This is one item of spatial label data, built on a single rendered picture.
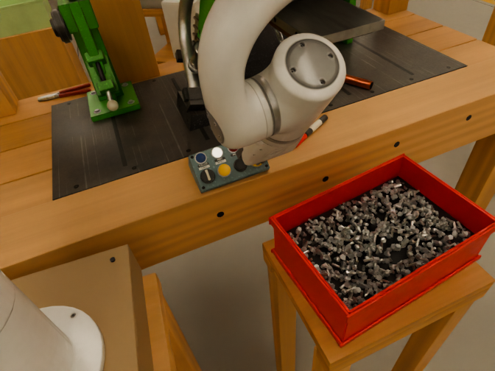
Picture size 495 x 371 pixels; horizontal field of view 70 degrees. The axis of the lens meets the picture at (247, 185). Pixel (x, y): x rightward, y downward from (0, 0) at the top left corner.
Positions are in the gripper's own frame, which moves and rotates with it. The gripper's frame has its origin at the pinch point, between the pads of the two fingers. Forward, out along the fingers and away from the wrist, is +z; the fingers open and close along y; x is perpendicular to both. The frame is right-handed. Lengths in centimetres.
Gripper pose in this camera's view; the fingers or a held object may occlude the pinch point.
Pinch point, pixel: (258, 154)
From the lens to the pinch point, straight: 68.9
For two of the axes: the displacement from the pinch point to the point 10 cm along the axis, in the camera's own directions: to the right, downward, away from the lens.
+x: -3.6, -9.2, 1.6
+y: 9.2, -3.3, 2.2
